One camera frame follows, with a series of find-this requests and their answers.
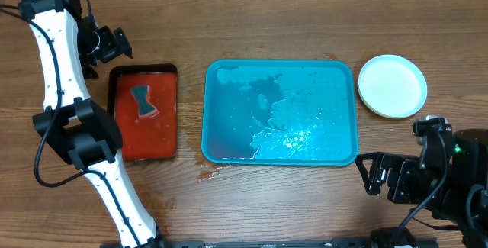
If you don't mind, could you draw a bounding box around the green plate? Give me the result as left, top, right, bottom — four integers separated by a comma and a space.
357, 88, 415, 120

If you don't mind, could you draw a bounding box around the light blue plate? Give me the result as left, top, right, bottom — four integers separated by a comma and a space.
358, 54, 428, 116

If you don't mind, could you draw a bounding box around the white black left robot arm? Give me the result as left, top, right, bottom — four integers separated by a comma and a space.
18, 0, 163, 247

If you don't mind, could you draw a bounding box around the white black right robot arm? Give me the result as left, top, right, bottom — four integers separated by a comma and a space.
355, 124, 487, 247

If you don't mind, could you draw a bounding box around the black tray with red liquid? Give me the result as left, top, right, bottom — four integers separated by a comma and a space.
107, 63, 178, 161

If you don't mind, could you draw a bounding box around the teal plastic serving tray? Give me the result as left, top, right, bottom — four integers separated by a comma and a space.
201, 60, 359, 166

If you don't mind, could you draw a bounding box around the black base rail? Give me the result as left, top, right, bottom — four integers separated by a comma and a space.
99, 236, 439, 248

